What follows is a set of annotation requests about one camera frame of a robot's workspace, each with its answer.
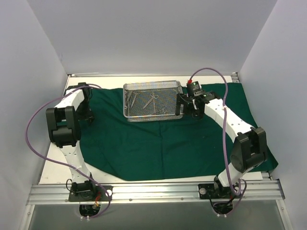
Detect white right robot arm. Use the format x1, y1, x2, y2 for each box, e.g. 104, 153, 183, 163
175, 91, 268, 198

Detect metal mesh instrument tray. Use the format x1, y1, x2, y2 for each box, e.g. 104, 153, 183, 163
123, 80, 183, 122

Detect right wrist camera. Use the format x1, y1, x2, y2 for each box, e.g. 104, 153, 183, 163
187, 80, 204, 97

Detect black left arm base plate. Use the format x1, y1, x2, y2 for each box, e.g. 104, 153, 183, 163
68, 186, 109, 202

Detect aluminium frame rail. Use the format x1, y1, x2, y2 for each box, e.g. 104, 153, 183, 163
26, 180, 285, 205

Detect green surgical cloth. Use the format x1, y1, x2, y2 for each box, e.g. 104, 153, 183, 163
78, 82, 279, 182

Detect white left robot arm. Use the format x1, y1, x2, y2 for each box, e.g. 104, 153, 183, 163
46, 82, 97, 201

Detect silver forceps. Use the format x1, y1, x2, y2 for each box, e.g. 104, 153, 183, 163
128, 92, 140, 108

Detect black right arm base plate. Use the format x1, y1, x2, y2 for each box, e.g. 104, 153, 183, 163
198, 183, 234, 200

